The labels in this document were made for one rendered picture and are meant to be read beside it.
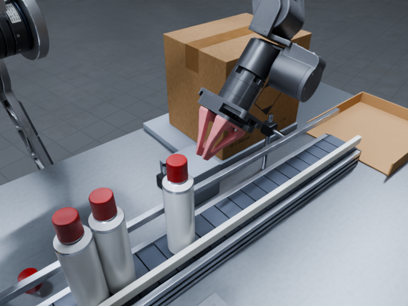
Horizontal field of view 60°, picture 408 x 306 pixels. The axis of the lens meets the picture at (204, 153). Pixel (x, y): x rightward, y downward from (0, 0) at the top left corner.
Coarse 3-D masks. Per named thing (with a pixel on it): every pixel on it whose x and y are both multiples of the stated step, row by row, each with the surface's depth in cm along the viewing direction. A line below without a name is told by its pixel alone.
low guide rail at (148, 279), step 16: (352, 144) 87; (320, 160) 81; (304, 176) 77; (272, 192) 73; (256, 208) 70; (224, 224) 66; (208, 240) 63; (176, 256) 60; (192, 256) 62; (160, 272) 58; (128, 288) 55; (144, 288) 57; (112, 304) 53
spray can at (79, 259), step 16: (64, 208) 46; (64, 224) 44; (80, 224) 46; (64, 240) 45; (80, 240) 46; (64, 256) 46; (80, 256) 46; (96, 256) 49; (64, 272) 48; (80, 272) 48; (96, 272) 50; (80, 288) 50; (96, 288) 51; (80, 304) 53; (96, 304) 53
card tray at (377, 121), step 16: (368, 96) 118; (352, 112) 115; (368, 112) 115; (384, 112) 115; (400, 112) 111; (320, 128) 107; (336, 128) 107; (352, 128) 107; (368, 128) 107; (384, 128) 107; (400, 128) 107; (368, 144) 100; (384, 144) 100; (400, 144) 100; (368, 160) 94; (384, 160) 94; (400, 160) 90
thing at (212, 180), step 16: (336, 112) 91; (304, 128) 84; (272, 144) 78; (240, 160) 74; (224, 176) 71; (160, 208) 63; (128, 224) 60; (48, 272) 52; (16, 288) 50; (0, 304) 49
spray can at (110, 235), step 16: (96, 192) 48; (112, 192) 48; (96, 208) 47; (112, 208) 48; (96, 224) 49; (112, 224) 49; (96, 240) 50; (112, 240) 50; (128, 240) 53; (112, 256) 52; (128, 256) 54; (112, 272) 54; (128, 272) 56; (112, 288) 57
